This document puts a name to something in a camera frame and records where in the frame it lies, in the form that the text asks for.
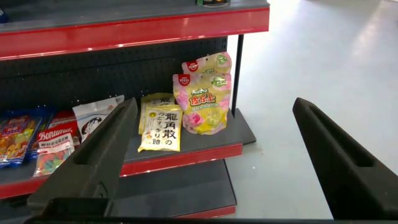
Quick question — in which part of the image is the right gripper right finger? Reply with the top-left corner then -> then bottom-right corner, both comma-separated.
292,97 -> 398,221

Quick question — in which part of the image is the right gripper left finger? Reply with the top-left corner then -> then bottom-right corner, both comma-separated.
26,97 -> 139,210

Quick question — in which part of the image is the black shop shelf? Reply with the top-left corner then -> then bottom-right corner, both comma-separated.
0,0 -> 271,221

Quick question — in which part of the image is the red white candy pack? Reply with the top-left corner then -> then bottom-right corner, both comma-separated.
32,121 -> 80,178
48,110 -> 78,129

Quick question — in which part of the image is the white snack pack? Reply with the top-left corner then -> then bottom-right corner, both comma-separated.
72,95 -> 126,144

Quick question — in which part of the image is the blue snack pack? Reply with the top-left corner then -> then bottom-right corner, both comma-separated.
24,107 -> 57,161
0,114 -> 43,169

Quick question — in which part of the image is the yellow candy pack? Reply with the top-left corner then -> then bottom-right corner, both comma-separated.
137,104 -> 183,153
138,92 -> 176,135

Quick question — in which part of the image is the yellow pink snack pouch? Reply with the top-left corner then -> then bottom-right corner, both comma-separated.
181,51 -> 233,75
172,73 -> 233,136

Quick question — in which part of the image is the dark can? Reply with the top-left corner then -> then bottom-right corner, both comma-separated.
195,0 -> 231,7

